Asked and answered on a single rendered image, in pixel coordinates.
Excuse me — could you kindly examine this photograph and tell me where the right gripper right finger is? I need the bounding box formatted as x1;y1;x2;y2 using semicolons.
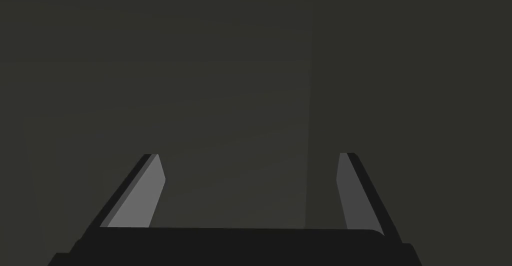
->
335;151;403;244

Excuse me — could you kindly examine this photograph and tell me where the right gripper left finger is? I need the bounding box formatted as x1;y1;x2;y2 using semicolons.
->
88;153;167;229

